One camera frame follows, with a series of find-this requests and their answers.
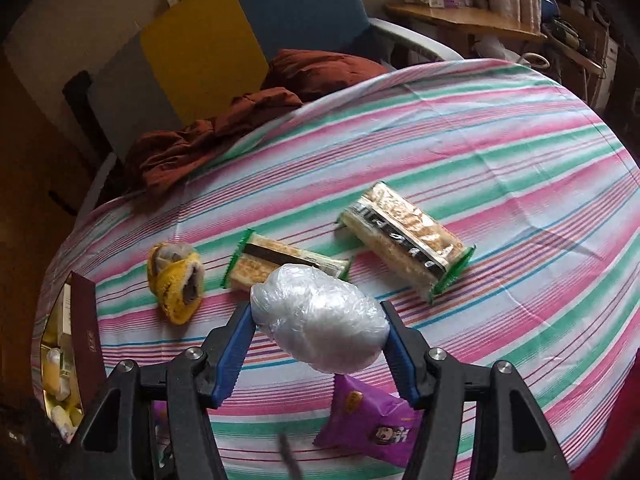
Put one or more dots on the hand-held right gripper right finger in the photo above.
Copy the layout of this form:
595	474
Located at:
400	355

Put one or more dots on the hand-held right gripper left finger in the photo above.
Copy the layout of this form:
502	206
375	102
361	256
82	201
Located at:
232	355

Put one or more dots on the plastic-wrapped white ball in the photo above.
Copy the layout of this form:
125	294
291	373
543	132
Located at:
320	320

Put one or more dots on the maroon box with gold inside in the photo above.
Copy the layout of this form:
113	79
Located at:
85	335

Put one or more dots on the purple snack packet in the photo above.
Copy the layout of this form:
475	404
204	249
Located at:
370	425

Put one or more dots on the yellow knitted pouch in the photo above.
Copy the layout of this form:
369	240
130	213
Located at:
175	285

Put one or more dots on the small cracker packet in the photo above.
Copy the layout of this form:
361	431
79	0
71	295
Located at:
260	265

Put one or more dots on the large cracker packet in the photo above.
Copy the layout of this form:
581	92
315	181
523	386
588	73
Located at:
405	240

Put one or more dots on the maroon cloth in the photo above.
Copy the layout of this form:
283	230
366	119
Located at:
200	145

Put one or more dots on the white chair armrest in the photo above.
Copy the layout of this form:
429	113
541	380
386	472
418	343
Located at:
415	40
95	185

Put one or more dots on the striped bed sheet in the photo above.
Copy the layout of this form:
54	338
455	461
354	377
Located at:
500	160

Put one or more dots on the grey yellow blue chair back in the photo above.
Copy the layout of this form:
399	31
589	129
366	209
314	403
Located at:
200	50

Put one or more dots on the wooden shelf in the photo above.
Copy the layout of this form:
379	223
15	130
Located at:
475	22

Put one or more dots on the cardboard box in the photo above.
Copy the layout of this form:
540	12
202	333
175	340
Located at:
595	45

